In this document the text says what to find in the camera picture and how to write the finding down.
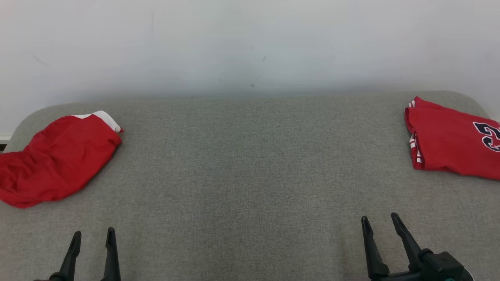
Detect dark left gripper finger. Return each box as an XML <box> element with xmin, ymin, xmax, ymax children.
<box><xmin>100</xmin><ymin>227</ymin><xmax>122</xmax><ymax>281</ymax></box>
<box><xmin>58</xmin><ymin>230</ymin><xmax>82</xmax><ymax>281</ymax></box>

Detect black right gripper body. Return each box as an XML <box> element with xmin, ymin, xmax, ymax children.
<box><xmin>369</xmin><ymin>271</ymin><xmax>425</xmax><ymax>281</ymax></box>

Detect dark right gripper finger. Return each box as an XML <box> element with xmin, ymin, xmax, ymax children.
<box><xmin>361</xmin><ymin>215</ymin><xmax>390</xmax><ymax>279</ymax></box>
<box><xmin>390</xmin><ymin>212</ymin><xmax>423</xmax><ymax>272</ymax></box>

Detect red shorts with white trim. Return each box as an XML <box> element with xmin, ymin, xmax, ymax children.
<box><xmin>0</xmin><ymin>110</ymin><xmax>124</xmax><ymax>209</ymax></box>

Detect red jersey with navy number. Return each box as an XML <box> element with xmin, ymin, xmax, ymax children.
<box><xmin>404</xmin><ymin>96</ymin><xmax>500</xmax><ymax>181</ymax></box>

